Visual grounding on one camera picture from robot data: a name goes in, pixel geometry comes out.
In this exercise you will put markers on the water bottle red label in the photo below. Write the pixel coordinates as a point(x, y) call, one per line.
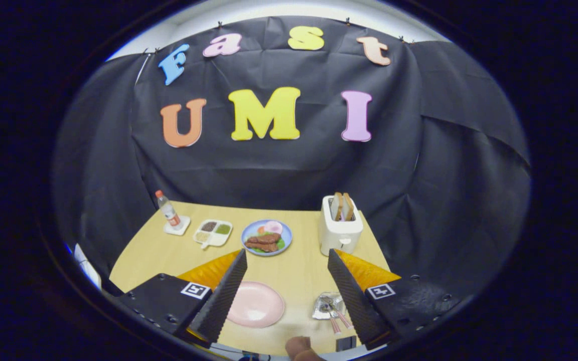
point(169, 213)

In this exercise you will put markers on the brown meat strip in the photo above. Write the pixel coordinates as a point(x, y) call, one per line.
point(265, 237)
point(261, 246)

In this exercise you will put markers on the white divided condiment tray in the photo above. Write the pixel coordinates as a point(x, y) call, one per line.
point(213, 239)

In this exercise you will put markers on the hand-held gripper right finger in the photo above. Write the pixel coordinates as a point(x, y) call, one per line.
point(351, 301)

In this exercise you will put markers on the blue plate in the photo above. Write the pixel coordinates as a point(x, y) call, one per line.
point(249, 228)

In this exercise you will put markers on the pink ham slice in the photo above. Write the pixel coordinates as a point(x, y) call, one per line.
point(273, 227)

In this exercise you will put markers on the clear cutlery basket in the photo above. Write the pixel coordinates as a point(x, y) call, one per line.
point(319, 311)

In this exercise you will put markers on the white toaster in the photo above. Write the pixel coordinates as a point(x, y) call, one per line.
point(339, 235)

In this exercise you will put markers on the toast bread slice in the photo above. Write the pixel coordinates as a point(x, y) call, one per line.
point(336, 205)
point(348, 206)

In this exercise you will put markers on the pink plate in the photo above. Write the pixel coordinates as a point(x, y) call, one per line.
point(256, 305)

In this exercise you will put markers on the black table bracket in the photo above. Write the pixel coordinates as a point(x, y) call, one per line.
point(345, 343)

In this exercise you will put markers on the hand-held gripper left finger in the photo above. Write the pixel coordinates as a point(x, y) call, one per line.
point(221, 301)

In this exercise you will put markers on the white square coaster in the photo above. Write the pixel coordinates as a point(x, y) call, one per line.
point(176, 229)

